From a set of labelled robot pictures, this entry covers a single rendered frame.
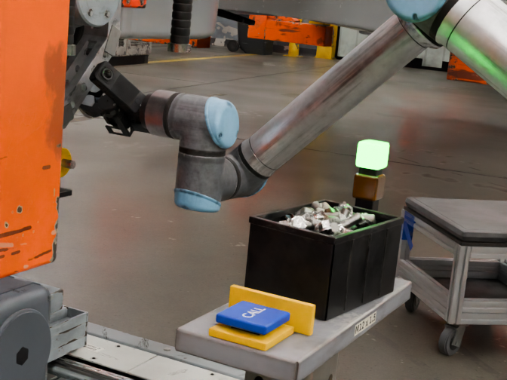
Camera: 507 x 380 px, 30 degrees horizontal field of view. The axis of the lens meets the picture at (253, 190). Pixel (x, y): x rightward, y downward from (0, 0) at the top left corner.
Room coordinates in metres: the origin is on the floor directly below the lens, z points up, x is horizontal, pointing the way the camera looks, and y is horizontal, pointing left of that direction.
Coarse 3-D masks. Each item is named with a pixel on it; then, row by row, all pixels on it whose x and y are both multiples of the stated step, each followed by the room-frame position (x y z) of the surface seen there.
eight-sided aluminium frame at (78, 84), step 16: (96, 32) 1.91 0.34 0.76; (112, 32) 1.91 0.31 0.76; (80, 48) 1.90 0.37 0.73; (96, 48) 1.88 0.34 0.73; (112, 48) 1.91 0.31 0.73; (80, 64) 1.89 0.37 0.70; (96, 64) 1.87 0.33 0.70; (80, 80) 1.83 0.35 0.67; (80, 96) 1.83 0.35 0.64; (64, 112) 1.79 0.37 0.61; (64, 128) 1.79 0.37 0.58
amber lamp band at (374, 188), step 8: (360, 176) 1.44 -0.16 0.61; (368, 176) 1.43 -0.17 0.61; (376, 176) 1.43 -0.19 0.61; (384, 176) 1.45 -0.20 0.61; (360, 184) 1.44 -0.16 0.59; (368, 184) 1.43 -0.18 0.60; (376, 184) 1.43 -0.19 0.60; (384, 184) 1.45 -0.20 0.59; (352, 192) 1.44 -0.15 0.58; (360, 192) 1.44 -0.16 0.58; (368, 192) 1.43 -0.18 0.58; (376, 192) 1.43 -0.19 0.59; (368, 200) 1.43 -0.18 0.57; (376, 200) 1.43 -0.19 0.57
